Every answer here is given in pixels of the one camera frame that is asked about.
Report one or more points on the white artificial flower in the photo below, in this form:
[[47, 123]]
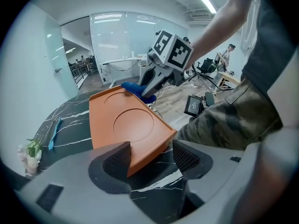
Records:
[[30, 155]]

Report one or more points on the light blue strip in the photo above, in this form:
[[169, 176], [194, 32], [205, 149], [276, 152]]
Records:
[[54, 134]]

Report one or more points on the person's camouflage trousers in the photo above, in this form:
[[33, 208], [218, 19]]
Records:
[[229, 120]]

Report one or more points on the person's right forearm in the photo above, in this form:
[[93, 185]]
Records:
[[217, 27]]

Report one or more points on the white standing desk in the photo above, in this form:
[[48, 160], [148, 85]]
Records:
[[121, 60]]

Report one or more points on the orange box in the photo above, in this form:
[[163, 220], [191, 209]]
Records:
[[116, 125]]

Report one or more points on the long ceiling light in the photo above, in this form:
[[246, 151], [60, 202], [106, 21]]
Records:
[[206, 2]]

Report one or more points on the light wooden desk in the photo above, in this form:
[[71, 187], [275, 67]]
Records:
[[230, 78]]

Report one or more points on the person's black shirt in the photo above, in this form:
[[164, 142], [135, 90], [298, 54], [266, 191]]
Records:
[[271, 43]]

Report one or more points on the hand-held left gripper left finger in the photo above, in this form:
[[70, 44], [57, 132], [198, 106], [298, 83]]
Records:
[[116, 162]]

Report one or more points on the small black screen device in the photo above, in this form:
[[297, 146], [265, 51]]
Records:
[[193, 105]]

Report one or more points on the blue cloth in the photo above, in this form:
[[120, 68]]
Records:
[[134, 88]]

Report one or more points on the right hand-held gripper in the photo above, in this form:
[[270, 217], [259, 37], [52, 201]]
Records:
[[175, 52]]

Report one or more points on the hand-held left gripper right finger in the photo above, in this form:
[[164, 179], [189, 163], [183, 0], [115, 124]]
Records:
[[187, 160]]

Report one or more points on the black office chair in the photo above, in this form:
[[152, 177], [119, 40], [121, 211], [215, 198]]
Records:
[[205, 65]]

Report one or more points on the frosted glass door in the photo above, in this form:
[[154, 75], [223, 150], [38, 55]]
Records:
[[60, 62]]

